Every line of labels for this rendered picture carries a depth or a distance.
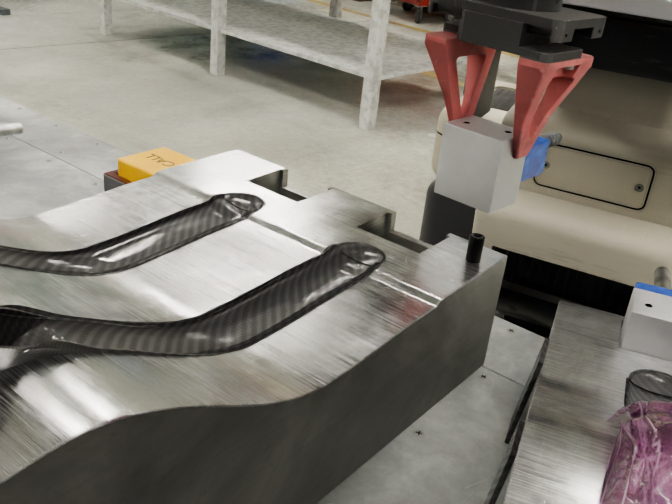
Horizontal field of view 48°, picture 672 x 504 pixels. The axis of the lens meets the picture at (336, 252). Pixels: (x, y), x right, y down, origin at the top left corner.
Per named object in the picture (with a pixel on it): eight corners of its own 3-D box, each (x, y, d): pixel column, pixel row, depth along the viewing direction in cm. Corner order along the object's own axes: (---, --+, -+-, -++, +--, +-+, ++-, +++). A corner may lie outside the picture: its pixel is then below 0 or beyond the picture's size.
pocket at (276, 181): (282, 209, 64) (285, 167, 62) (331, 230, 61) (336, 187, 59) (244, 223, 61) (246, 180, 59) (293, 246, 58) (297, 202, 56)
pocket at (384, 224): (387, 254, 58) (393, 210, 56) (446, 279, 55) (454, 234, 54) (350, 273, 55) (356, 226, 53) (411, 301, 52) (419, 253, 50)
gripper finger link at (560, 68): (521, 176, 50) (554, 30, 46) (435, 144, 54) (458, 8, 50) (571, 158, 55) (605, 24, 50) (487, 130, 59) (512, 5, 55)
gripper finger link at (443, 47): (488, 164, 51) (518, 22, 47) (406, 134, 56) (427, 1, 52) (539, 148, 56) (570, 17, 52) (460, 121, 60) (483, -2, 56)
